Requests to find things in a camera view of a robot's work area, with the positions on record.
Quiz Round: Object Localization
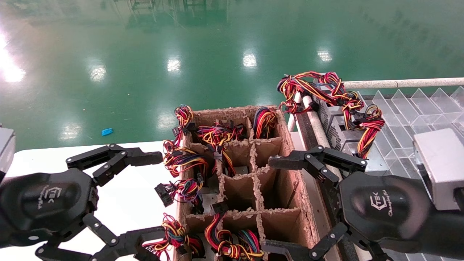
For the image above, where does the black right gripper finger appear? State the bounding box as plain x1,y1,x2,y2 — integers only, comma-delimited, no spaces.
261,222,394,261
268,146,367,187

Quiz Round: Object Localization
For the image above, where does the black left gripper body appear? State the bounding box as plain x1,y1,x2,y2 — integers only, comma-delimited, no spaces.
0,169,99,248

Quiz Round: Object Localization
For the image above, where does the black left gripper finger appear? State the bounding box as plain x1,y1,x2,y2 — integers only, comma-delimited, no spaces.
66,144,163,187
35,213,168,261

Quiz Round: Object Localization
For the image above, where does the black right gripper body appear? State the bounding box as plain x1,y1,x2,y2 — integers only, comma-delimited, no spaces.
339,172,434,250

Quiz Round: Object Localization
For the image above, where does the power supply with coloured cables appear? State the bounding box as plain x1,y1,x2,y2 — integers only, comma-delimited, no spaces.
277,71,339,115
253,106,278,140
196,121,246,177
341,104,385,160
204,212,264,261
162,140,211,179
328,91,365,154
315,72,348,128
172,105,197,146
154,178,206,215
142,213,206,261

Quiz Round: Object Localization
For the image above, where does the brown cardboard divider box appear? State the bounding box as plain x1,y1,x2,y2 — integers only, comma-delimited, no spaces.
173,105,327,261

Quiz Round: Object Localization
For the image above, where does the clear plastic divider tray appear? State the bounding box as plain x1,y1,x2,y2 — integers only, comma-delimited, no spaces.
357,86,464,261

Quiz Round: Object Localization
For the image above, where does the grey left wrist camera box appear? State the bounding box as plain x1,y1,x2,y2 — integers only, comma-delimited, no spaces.
0,127,17,174

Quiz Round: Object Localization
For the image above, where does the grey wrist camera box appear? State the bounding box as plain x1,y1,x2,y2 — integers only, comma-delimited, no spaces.
0,127,17,174
413,128,464,211

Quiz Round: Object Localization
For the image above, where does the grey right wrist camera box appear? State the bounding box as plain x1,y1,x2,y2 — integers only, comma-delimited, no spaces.
413,128,464,211

